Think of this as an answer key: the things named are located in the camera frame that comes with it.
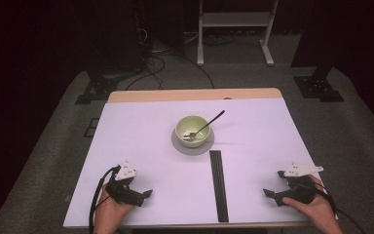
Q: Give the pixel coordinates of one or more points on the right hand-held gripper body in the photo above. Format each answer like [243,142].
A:
[300,191]

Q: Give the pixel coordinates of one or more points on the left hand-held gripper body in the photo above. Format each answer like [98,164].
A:
[120,191]

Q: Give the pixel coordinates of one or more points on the black textured chopstick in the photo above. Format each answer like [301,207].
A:
[221,185]

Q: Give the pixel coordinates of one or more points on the black ruler strip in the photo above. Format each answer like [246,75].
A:
[218,185]

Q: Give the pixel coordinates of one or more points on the pale green bowl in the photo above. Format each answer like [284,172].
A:
[191,143]

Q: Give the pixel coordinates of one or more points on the person's left hand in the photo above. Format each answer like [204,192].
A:
[108,217]

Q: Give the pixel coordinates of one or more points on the person's right hand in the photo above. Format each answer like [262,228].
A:
[318,214]

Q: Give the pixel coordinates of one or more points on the white table sheet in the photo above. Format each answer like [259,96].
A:
[149,136]

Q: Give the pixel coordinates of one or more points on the grey round saucer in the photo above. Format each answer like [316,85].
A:
[191,151]

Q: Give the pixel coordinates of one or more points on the metal spoon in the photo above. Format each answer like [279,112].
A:
[188,136]

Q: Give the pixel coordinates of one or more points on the black stand base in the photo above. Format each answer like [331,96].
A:
[99,89]
[318,87]

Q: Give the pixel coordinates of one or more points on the white metal stand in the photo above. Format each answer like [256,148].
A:
[233,19]

